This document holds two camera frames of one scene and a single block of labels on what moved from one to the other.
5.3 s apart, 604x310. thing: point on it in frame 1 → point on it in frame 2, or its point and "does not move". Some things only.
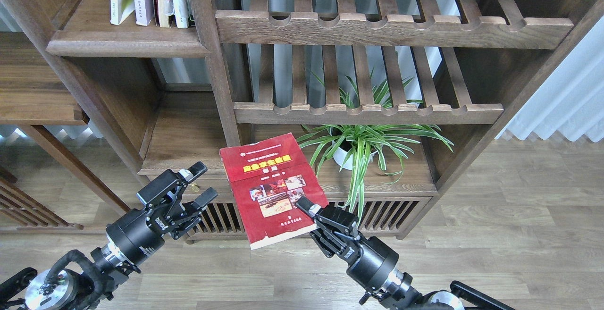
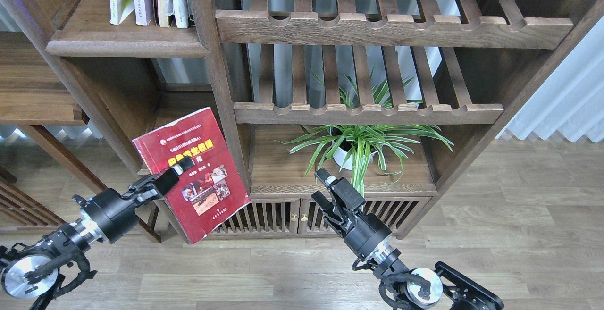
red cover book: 267,177 → 205,195
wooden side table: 36,90 does not move
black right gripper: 370,260 → 367,233
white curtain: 571,101 does not move
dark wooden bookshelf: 391,81 does not move
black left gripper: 137,236 → 115,215
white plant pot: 341,155 does not move
